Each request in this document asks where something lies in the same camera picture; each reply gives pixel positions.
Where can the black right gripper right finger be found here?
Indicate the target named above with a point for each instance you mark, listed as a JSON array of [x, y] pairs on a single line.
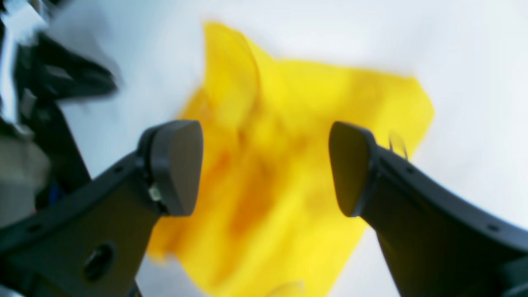
[[434, 243]]

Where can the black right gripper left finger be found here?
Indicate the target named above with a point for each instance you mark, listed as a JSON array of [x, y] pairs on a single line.
[[92, 243]]

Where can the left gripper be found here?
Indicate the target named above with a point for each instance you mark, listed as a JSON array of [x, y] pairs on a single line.
[[40, 160]]

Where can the yellow T-shirt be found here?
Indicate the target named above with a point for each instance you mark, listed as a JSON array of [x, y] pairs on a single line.
[[266, 222]]

